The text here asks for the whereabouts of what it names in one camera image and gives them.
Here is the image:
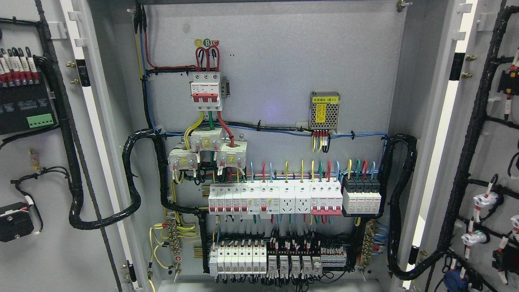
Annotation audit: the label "grey cabinet door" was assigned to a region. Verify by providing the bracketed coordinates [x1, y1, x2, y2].
[421, 0, 518, 292]
[1, 0, 133, 292]

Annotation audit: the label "white current transformers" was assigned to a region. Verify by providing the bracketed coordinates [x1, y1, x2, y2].
[167, 127, 248, 172]

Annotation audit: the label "white mini breaker row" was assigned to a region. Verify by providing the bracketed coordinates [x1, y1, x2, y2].
[208, 181, 280, 219]

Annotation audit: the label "white power socket modules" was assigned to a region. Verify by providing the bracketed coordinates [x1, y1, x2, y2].
[279, 181, 311, 214]

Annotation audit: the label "metal mesh power supply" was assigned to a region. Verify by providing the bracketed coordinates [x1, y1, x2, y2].
[309, 91, 341, 131]

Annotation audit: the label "main red circuit breaker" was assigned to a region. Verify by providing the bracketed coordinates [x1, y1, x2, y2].
[190, 72, 230, 111]

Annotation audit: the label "black surge protector module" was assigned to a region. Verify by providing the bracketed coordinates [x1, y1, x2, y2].
[342, 177, 383, 219]

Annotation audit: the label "white lower breaker row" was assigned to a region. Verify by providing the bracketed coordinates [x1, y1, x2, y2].
[209, 240, 267, 277]

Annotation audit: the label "black digital power meter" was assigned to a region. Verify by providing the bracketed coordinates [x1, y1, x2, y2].
[0, 84, 57, 135]

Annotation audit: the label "red handle circuit breaker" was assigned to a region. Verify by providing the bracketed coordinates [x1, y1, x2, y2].
[310, 181, 343, 216]

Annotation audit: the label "black corrugated cable conduit right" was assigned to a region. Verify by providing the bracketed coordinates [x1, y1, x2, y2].
[377, 134, 418, 280]

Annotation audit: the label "black corrugated cable conduit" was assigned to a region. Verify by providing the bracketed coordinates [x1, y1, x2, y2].
[377, 134, 418, 280]
[68, 128, 207, 231]

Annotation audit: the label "black corrugated cable conduit left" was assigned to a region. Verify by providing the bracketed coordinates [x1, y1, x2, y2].
[68, 128, 207, 231]

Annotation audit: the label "white rotary selector switch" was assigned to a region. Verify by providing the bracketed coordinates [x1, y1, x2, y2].
[0, 202, 34, 242]

